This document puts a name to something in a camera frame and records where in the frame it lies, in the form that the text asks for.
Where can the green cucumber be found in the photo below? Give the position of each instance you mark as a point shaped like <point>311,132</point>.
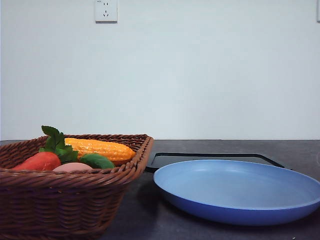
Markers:
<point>96,161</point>

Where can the orange carrot with green leaves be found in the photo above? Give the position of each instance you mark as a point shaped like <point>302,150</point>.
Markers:
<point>50,157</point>

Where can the yellow corn cob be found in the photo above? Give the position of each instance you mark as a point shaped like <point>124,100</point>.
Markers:
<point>114,153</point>

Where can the white wall power socket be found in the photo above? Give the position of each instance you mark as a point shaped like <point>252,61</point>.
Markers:
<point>106,11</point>

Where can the brown woven wicker basket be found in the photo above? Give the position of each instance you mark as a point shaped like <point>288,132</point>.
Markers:
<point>70,202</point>

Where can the brown egg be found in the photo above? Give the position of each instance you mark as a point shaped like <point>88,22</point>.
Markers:
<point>73,167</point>

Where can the blue round plate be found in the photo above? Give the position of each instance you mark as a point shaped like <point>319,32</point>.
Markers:
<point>236,192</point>

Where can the black rectangular tray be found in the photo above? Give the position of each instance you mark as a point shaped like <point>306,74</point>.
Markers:
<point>161,160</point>

